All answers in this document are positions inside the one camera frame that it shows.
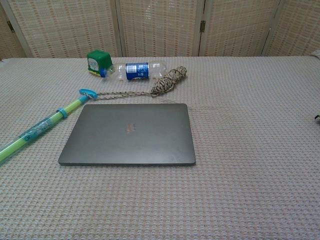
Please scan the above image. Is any silver laptop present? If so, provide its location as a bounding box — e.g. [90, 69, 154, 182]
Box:
[57, 103, 197, 167]

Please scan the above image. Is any clear bottle with blue label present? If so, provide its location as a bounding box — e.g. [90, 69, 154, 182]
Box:
[99, 60, 168, 82]

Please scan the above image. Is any green and blue water pump toy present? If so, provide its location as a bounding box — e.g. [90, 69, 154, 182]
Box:
[0, 88, 98, 166]

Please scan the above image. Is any beige woven tablecloth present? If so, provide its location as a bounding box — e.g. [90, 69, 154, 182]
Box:
[0, 56, 320, 240]

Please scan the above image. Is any coiled camouflage rope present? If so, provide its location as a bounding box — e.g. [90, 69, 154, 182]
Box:
[96, 65, 189, 99]

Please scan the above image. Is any green plastic container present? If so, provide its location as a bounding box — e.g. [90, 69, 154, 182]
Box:
[86, 50, 113, 77]

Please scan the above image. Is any woven folding screen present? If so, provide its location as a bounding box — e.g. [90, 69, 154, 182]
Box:
[0, 0, 320, 60]

